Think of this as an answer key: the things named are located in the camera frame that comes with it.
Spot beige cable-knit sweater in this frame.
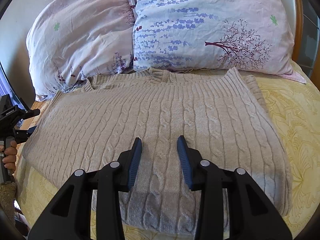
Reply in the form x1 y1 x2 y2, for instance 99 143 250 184
22 68 292 235

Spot fuzzy brown sleeve forearm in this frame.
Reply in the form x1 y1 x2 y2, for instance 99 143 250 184
0 181 17 225

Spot person's left hand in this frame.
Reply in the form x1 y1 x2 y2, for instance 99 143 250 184
1 140 17 173

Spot pink floral pillow left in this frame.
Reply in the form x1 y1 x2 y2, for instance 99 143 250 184
26 0 135 101

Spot yellow patterned bed sheet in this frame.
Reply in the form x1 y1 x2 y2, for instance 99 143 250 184
15 73 319 238

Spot pink tree-print pillow right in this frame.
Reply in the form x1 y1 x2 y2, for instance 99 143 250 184
128 0 305 83

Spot wooden headboard frame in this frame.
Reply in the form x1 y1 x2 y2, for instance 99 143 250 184
292 0 319 88

